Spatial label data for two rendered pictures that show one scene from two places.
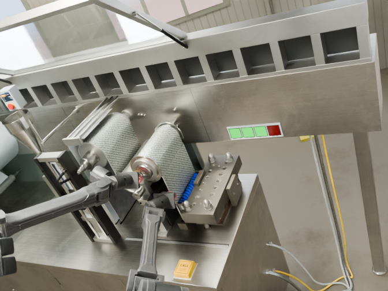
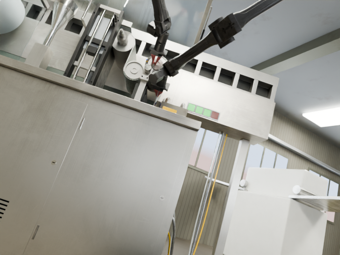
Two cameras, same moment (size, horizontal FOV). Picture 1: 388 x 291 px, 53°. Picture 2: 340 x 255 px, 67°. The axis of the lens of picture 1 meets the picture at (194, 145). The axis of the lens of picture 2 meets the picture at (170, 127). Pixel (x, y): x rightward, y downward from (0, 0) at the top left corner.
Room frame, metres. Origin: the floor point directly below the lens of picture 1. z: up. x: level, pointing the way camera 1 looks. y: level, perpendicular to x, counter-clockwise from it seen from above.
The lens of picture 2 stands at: (0.14, 0.89, 0.52)
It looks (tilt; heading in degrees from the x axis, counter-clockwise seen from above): 15 degrees up; 325
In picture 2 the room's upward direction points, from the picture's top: 18 degrees clockwise
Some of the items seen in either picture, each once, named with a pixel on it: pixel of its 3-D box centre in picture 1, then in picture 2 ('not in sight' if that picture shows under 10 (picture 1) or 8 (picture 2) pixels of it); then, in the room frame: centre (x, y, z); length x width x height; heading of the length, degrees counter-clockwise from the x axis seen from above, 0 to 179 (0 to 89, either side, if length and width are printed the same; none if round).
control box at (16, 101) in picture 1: (11, 99); not in sight; (1.75, 0.67, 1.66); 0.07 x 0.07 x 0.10; 62
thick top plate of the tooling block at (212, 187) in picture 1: (213, 186); (170, 119); (1.45, -0.01, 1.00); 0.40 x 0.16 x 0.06; 146
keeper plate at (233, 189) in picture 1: (234, 190); not in sight; (1.41, -0.09, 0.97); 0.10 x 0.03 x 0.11; 146
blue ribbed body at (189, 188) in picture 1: (190, 188); not in sight; (1.47, 0.10, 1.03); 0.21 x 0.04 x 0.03; 146
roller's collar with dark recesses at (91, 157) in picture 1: (89, 160); (122, 38); (1.53, 0.45, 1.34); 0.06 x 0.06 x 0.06; 56
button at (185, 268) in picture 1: (185, 268); (168, 112); (1.13, 0.23, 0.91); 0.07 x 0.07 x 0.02; 56
